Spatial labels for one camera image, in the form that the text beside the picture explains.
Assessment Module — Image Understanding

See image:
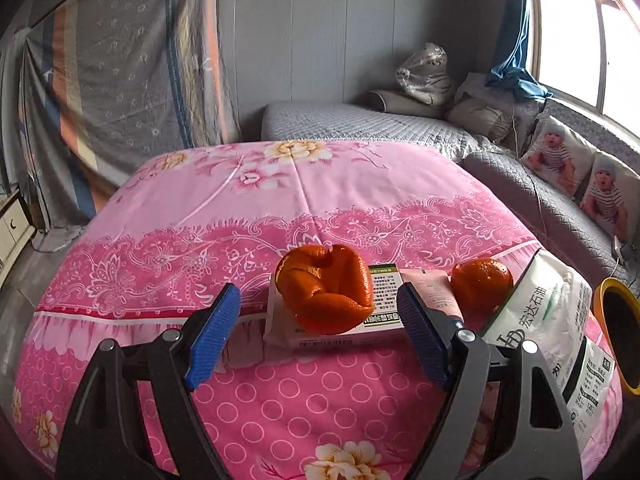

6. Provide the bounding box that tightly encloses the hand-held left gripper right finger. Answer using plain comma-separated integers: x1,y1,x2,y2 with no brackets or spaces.
397,282,583,480

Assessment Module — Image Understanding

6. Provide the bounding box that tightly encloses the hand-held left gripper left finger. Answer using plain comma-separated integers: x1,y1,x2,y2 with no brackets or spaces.
55,282,242,480

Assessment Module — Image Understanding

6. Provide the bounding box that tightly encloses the large orange peel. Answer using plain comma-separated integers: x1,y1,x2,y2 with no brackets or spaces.
275,244,375,335

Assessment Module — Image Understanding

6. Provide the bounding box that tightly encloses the black yellow-rimmed trash can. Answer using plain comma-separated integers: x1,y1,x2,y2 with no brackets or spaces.
592,278,640,393

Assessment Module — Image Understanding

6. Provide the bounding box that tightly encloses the pink packet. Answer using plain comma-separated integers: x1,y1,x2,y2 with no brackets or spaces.
399,269,465,323

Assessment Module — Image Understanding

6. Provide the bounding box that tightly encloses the green white cardboard box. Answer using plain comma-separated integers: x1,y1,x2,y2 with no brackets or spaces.
264,264,407,352

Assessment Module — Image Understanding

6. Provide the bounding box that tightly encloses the whole orange tangerine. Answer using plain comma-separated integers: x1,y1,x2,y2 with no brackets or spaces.
451,257,514,311

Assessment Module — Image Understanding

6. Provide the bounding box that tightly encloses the pink floral blanket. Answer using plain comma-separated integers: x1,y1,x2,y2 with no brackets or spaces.
10,140,626,480

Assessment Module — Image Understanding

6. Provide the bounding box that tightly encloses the white tissue packet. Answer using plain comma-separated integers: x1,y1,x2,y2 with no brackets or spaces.
480,247,623,456

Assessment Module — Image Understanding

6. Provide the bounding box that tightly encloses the baby print cushion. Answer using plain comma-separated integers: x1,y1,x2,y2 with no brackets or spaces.
580,152,640,241
520,115,598,198

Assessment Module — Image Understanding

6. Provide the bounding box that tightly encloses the beige cushion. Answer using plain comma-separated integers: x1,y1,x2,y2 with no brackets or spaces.
446,95,513,142

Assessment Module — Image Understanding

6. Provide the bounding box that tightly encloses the grey quilted sofa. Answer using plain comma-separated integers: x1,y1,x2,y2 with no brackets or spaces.
260,72,640,286

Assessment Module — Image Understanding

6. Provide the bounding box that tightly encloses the cream tv cabinet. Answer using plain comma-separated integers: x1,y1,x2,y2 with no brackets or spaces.
0,187,37,273

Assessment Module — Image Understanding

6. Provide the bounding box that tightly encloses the grey roll pillow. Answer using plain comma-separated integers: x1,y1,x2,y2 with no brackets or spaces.
367,89,446,120

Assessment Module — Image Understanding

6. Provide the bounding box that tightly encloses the clear plastic bag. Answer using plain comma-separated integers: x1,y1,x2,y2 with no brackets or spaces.
395,42,453,106

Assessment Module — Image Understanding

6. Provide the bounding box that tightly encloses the striped floral sheet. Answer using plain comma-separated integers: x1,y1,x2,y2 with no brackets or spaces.
0,0,241,241

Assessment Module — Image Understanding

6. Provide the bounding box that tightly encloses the pale grey hanging cloth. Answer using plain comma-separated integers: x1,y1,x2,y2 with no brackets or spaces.
0,27,31,196

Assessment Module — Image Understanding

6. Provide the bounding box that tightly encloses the blue curtain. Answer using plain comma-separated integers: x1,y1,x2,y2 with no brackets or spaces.
487,0,553,101

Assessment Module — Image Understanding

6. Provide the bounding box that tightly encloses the window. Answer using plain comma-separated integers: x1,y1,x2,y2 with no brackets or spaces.
525,0,640,133

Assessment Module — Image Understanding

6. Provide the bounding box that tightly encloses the white cable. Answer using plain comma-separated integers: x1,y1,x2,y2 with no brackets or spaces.
509,95,553,253

